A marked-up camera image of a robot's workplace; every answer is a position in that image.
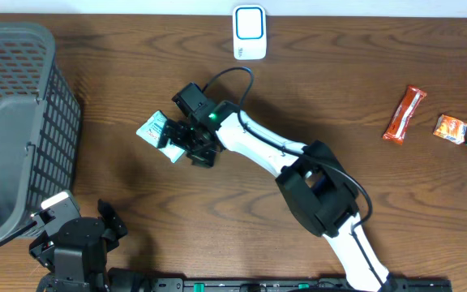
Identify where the teal wet wipes pack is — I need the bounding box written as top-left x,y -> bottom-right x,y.
135,110 -> 185,163

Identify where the red chocolate bar wrapper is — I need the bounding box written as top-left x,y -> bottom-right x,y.
382,85 -> 427,145

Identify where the orange snack packet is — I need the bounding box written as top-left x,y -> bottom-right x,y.
433,114 -> 467,144

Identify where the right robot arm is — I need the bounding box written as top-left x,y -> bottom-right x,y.
156,83 -> 389,291

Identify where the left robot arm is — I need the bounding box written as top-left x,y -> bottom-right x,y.
29,191 -> 152,292

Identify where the white barcode scanner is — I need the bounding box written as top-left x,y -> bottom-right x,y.
232,4 -> 267,61

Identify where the grey plastic basket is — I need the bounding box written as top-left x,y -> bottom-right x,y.
0,22 -> 82,241

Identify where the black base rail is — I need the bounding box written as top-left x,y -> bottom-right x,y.
150,277 -> 453,292

